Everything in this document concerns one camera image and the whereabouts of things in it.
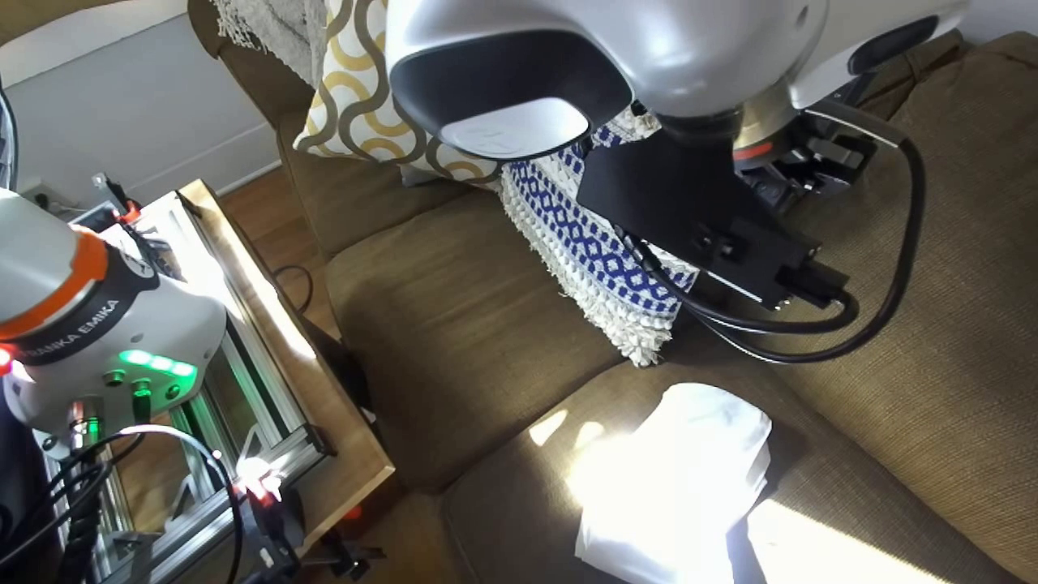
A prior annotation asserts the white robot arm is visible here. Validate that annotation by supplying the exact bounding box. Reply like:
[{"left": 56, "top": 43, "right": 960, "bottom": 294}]
[{"left": 385, "top": 0, "right": 969, "bottom": 161}]

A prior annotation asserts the brown fabric sofa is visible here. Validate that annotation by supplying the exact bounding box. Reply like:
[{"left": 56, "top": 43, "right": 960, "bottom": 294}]
[{"left": 189, "top": 0, "right": 1038, "bottom": 584}]

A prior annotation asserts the blue white woven pillow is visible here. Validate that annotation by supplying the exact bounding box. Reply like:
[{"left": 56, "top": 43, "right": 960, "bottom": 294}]
[{"left": 499, "top": 109, "right": 680, "bottom": 368}]

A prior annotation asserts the yellow grey wave pillow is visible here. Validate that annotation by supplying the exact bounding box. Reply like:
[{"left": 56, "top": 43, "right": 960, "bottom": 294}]
[{"left": 297, "top": 0, "right": 499, "bottom": 184}]

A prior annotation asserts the white folded cloth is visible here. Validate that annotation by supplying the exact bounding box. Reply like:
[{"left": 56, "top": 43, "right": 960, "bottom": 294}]
[{"left": 574, "top": 382, "right": 771, "bottom": 584}]

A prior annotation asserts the wooden side table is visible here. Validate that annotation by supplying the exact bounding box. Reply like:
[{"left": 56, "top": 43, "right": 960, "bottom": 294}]
[{"left": 138, "top": 181, "right": 393, "bottom": 552}]

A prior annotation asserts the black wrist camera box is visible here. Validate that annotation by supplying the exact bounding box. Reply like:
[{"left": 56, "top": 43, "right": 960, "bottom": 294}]
[{"left": 579, "top": 133, "right": 846, "bottom": 307}]

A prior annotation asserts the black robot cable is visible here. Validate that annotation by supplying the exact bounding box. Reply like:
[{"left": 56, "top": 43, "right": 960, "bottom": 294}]
[{"left": 636, "top": 102, "right": 929, "bottom": 368}]

